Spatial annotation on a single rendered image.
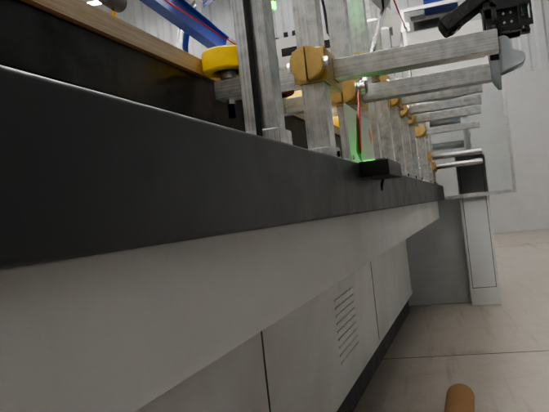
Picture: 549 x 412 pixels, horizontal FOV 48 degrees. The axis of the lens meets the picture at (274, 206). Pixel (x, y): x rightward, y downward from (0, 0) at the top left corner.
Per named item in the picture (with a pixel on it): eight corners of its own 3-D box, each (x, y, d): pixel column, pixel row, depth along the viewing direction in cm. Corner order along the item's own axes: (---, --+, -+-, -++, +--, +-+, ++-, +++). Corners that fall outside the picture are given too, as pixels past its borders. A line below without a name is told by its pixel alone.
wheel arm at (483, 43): (499, 60, 89) (496, 30, 89) (500, 55, 86) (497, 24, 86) (224, 107, 103) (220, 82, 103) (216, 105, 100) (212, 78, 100)
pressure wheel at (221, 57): (243, 123, 106) (236, 56, 106) (265, 113, 99) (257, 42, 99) (200, 123, 102) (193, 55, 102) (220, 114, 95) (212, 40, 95)
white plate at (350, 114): (377, 170, 124) (372, 120, 124) (353, 163, 100) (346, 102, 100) (374, 170, 124) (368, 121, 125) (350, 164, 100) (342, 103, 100)
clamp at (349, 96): (368, 110, 124) (366, 86, 124) (356, 100, 111) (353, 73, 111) (341, 114, 125) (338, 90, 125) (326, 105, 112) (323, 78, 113)
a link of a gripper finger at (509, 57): (529, 82, 107) (523, 29, 107) (493, 87, 109) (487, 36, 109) (528, 85, 110) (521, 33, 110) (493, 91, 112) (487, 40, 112)
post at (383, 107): (399, 197, 164) (379, 20, 165) (398, 197, 161) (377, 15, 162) (386, 199, 165) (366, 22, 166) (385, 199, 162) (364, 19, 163)
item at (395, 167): (406, 187, 116) (403, 163, 116) (390, 185, 95) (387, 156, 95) (380, 190, 118) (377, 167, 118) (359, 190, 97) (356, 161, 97)
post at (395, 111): (408, 183, 188) (390, 28, 189) (406, 183, 185) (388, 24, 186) (396, 185, 189) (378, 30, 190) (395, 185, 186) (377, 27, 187)
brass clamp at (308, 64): (347, 91, 100) (343, 60, 100) (328, 76, 87) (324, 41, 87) (310, 97, 102) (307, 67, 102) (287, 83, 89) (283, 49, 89)
